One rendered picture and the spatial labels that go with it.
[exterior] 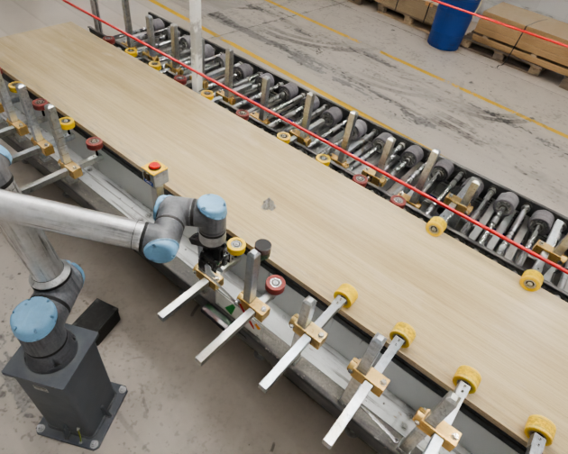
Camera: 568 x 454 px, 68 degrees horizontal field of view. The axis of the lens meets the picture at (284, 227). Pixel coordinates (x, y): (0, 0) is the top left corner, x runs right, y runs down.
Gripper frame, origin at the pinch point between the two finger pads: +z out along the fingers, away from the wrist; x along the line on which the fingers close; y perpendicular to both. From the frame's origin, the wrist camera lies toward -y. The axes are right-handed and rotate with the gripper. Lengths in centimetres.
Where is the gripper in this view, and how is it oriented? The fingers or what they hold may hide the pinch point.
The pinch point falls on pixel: (208, 272)
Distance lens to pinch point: 161.0
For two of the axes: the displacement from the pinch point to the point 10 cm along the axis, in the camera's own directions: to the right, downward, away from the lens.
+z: -1.2, 7.0, 7.1
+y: 7.7, 5.1, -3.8
